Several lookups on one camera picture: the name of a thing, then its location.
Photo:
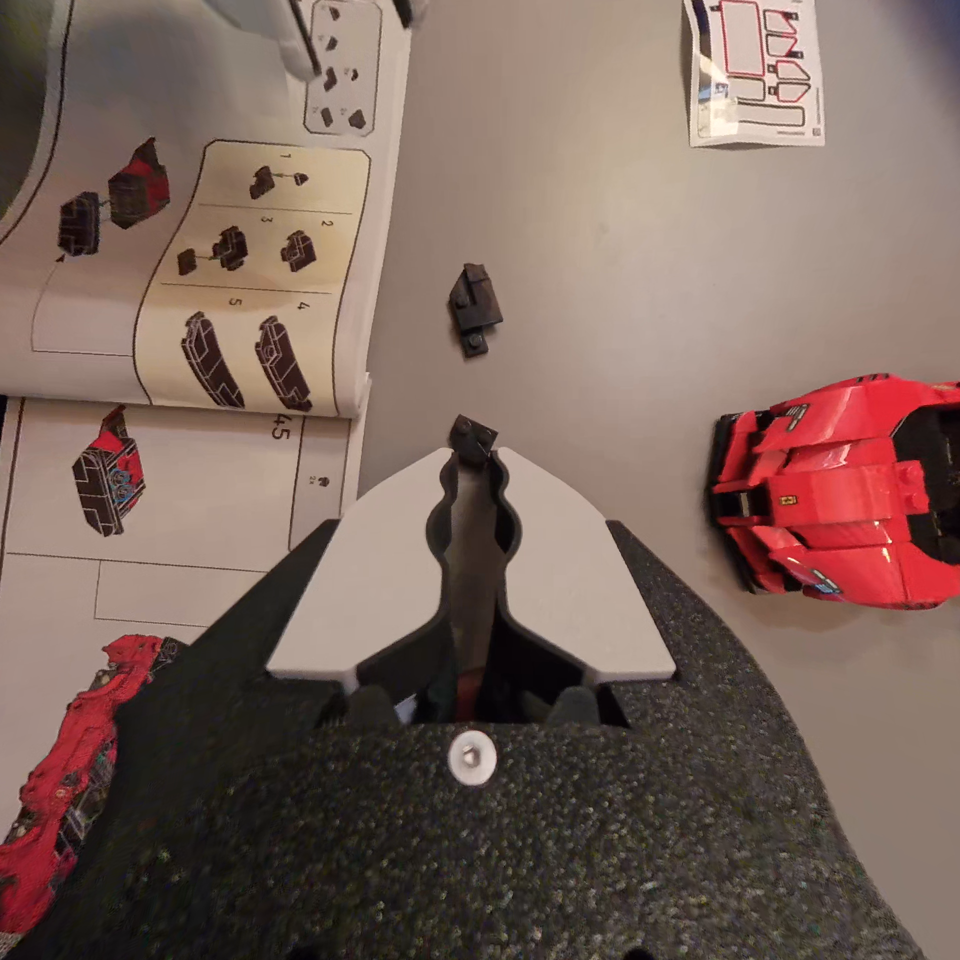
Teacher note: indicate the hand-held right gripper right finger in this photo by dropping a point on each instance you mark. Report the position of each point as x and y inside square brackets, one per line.
[585, 592]

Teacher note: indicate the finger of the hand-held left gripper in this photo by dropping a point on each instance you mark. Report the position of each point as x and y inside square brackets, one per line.
[414, 11]
[289, 30]

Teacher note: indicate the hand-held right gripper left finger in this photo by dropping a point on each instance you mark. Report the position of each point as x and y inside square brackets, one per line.
[367, 592]

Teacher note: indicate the small black lego plate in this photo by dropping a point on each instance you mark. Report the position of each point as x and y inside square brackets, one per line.
[474, 439]

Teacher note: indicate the black lego slope brick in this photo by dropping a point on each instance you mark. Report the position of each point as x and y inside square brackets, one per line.
[476, 307]

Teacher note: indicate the lego instruction booklet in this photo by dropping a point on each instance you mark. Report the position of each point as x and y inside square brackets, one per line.
[187, 510]

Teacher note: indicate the red lego car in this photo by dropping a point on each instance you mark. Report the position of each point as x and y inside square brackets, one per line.
[825, 487]

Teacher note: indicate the white sticker sheet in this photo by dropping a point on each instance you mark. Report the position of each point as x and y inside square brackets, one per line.
[750, 45]

